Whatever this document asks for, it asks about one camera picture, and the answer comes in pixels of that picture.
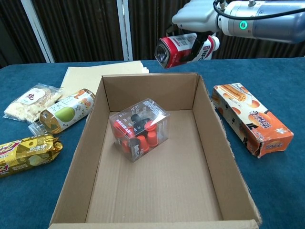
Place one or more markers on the clear box of orange items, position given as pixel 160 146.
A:
pixel 138 133

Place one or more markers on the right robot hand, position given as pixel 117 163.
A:
pixel 197 16

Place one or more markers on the open brown cardboard box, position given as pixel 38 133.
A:
pixel 152 181

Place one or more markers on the clear bag of white snacks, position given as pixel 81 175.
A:
pixel 31 102

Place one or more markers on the stack of pale yellow sheets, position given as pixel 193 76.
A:
pixel 83 78

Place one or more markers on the green apple snack tube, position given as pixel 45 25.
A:
pixel 66 112

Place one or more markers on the orange egg roll carton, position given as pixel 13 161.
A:
pixel 252 119

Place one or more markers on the gold foil wafer packet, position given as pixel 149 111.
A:
pixel 26 152

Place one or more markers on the red drink bottle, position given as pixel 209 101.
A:
pixel 174 47

